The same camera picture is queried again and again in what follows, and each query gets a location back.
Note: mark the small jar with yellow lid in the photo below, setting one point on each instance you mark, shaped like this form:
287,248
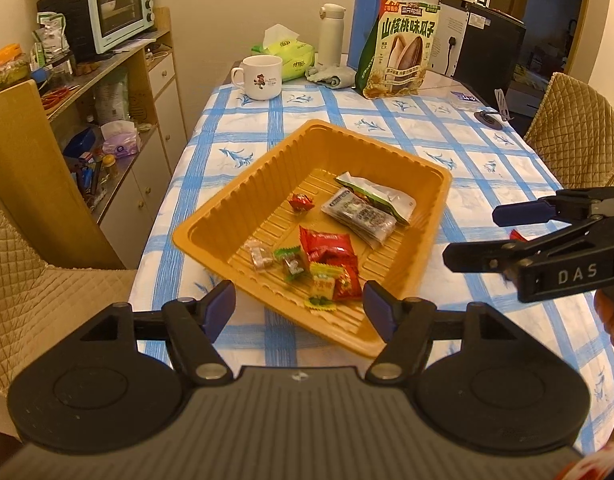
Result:
110,166

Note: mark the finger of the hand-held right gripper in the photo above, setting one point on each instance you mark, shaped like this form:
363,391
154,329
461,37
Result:
519,212
474,256

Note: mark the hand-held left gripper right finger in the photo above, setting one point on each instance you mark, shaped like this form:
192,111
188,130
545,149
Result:
377,306

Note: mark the white insulated bottle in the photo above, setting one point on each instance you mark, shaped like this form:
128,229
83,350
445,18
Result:
332,37

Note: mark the red snack packet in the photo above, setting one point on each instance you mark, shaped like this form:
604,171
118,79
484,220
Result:
327,242
348,282

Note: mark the wooden storage cabinet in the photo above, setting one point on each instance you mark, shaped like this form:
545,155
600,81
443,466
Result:
162,115

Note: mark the green sunflower seed bag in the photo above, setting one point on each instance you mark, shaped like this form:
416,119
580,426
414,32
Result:
399,52

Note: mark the purple tissue pack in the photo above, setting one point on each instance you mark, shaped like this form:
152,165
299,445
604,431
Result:
121,140

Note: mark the pale candy with green ends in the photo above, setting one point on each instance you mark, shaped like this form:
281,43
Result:
323,287

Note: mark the blue plastic container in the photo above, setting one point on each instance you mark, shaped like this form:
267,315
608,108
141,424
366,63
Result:
81,142

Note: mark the clear candy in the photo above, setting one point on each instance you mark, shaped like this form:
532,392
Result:
259,257

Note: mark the mint green toaster oven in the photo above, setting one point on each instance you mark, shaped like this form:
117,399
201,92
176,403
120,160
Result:
119,10

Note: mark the quilted beige chair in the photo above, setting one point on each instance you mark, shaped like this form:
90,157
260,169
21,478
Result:
27,290
572,125

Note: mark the small purple packet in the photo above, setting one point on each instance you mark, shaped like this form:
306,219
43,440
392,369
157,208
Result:
463,97

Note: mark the green and white snack packet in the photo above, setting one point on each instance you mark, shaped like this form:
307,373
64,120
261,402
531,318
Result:
387,200

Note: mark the grey and black snack packet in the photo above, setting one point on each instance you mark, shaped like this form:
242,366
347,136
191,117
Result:
359,217

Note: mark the glass jar with orange lid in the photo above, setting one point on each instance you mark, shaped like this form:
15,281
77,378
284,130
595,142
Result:
7,72

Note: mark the blue thermos jug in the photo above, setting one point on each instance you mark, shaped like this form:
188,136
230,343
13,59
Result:
369,17

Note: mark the green tissue pack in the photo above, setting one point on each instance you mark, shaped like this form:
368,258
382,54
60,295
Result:
292,55

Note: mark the wooden board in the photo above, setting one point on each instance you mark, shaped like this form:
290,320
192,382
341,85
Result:
27,160

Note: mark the white and green bag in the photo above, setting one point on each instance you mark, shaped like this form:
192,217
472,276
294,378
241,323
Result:
52,37

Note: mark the white mug with cartoon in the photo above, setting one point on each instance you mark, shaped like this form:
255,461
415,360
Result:
262,80

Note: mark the orange plastic tray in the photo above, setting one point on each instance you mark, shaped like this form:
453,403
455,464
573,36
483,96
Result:
287,170

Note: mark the grey cloth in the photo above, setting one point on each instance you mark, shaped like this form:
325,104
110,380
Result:
334,76

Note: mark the blue checked tablecloth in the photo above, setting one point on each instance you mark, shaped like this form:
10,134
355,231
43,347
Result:
397,125

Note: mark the white box with plug picture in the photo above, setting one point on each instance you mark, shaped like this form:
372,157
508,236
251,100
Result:
449,30

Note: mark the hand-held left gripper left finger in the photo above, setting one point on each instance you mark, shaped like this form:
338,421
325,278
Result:
219,306

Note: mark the black round pad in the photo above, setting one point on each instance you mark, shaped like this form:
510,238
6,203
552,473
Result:
488,119

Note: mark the red scissors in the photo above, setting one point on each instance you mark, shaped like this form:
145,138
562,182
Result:
56,97

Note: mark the small red candy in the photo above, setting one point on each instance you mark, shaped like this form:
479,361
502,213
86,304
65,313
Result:
516,234
301,203

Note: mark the black box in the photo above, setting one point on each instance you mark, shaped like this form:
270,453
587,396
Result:
489,57

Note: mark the metal phone stand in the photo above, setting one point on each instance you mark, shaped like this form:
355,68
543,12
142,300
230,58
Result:
504,105

